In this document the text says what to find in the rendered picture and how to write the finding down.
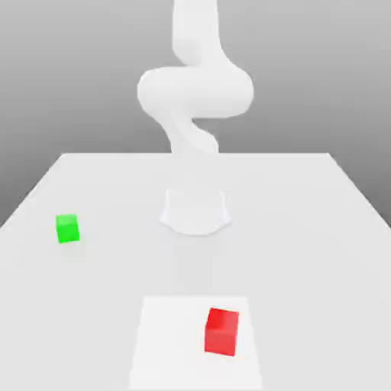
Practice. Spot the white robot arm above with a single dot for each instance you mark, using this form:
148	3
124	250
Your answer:
195	91

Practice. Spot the small green cube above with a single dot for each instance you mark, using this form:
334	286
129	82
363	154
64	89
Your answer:
67	229

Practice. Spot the small red cube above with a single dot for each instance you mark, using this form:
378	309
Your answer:
221	333

